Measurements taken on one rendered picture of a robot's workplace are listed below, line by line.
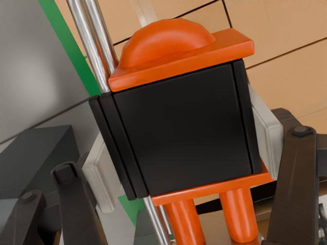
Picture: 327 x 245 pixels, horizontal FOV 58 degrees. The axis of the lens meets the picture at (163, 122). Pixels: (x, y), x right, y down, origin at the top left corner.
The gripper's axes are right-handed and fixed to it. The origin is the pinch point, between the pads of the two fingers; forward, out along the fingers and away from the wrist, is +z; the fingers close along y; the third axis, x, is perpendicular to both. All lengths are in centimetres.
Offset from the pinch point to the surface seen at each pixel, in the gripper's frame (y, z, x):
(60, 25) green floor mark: -49, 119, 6
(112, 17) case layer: -15, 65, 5
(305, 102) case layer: 32, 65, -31
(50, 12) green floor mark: -51, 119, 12
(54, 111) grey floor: -68, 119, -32
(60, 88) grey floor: -60, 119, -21
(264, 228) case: 14, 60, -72
